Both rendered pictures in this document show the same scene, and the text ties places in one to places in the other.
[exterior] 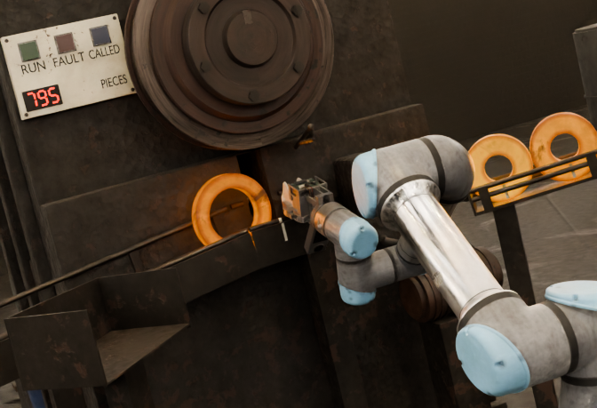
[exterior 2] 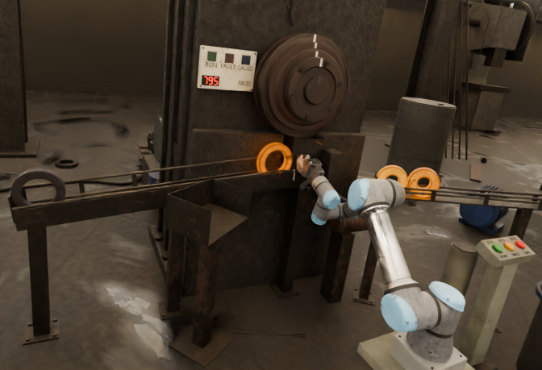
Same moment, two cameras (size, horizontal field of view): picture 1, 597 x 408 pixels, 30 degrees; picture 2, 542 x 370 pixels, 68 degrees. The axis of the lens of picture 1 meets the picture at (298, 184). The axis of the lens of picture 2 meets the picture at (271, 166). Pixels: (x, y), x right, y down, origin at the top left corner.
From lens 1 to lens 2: 73 cm
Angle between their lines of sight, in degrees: 12
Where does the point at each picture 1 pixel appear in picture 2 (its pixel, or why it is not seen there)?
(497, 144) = (396, 171)
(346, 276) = (318, 212)
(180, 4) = (291, 63)
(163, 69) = (272, 90)
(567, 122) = (430, 173)
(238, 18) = (314, 80)
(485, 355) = (400, 315)
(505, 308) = (414, 293)
